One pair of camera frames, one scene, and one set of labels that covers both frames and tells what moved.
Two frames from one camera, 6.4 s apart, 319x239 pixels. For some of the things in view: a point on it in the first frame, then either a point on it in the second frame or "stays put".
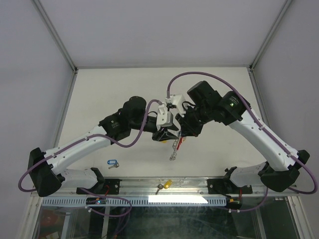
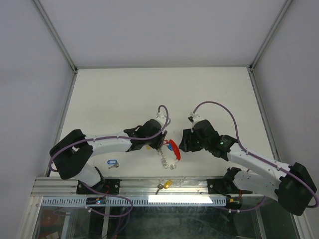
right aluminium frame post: x=269 y=33 stays put
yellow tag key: x=166 y=185 stays put
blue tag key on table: x=113 y=162 stays put
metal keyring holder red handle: x=176 y=145 to x=176 y=151
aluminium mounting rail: x=164 y=187 stays put
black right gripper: x=187 y=129 to x=186 y=144
